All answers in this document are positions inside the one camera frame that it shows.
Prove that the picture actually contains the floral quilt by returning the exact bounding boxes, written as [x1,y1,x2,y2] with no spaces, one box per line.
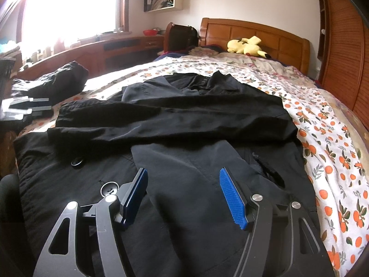
[187,46,369,139]

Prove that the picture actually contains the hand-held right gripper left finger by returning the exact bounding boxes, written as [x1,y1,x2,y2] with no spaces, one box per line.
[33,167,149,277]

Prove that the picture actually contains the wooden desk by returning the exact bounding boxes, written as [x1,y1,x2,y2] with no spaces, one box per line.
[17,33,166,75]

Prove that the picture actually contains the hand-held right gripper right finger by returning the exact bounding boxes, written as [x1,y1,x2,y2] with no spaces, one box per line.
[219,167,336,277]

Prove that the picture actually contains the yellow plush toy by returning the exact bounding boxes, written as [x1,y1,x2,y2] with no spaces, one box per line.
[227,36,271,59]

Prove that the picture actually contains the black coat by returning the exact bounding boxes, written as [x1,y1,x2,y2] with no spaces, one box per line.
[13,71,320,277]

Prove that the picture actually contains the wooden slatted wardrobe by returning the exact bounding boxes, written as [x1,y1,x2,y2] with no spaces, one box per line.
[315,0,369,122]

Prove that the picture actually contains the orange fruit print bed sheet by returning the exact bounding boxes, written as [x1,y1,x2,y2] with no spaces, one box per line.
[17,55,369,277]

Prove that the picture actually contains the stack of papers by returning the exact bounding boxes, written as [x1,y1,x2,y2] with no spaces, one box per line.
[153,0,175,10]

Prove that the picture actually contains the pile of dark folded clothes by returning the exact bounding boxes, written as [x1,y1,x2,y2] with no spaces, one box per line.
[11,60,89,100]

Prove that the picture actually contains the window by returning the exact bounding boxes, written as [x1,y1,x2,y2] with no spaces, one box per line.
[0,0,130,55]

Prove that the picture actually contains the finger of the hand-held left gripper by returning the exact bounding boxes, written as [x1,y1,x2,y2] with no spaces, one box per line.
[0,106,52,122]
[1,96,49,110]

